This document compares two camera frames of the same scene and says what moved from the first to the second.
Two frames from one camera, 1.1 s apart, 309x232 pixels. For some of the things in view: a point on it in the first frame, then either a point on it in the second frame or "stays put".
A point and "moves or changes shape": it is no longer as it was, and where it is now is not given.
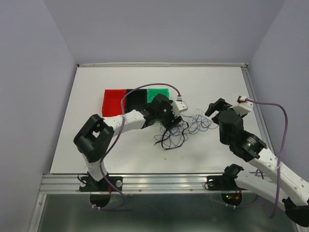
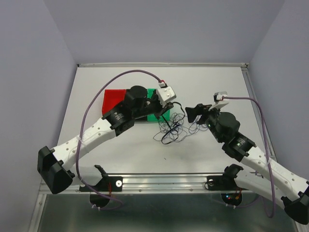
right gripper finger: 217,106 → 192,113
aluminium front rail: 132,183 stays put
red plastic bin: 111,102 stays put
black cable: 162,139 moves or changes shape
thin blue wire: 178,133 moves or changes shape
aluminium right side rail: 247,78 stays put
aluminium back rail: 164,64 stays put
